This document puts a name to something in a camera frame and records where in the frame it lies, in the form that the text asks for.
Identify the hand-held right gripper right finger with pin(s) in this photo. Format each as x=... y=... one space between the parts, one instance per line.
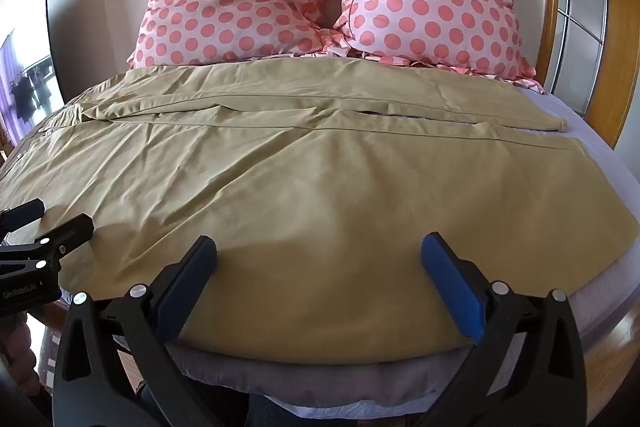
x=452 y=287

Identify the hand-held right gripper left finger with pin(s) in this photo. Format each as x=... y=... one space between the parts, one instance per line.
x=184 y=289

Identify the wooden frosted glass door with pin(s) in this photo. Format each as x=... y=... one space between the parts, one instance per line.
x=585 y=7

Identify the olive green bed sheet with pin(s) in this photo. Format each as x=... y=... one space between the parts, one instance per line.
x=310 y=187

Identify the grey blanket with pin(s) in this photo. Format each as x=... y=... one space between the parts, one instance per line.
x=310 y=372

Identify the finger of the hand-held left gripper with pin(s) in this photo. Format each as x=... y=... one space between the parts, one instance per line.
x=70 y=232
x=25 y=212

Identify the bed with lavender sheet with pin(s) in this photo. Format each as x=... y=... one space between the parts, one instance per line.
x=597 y=147

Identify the dark framed window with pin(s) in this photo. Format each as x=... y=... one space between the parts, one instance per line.
x=27 y=67

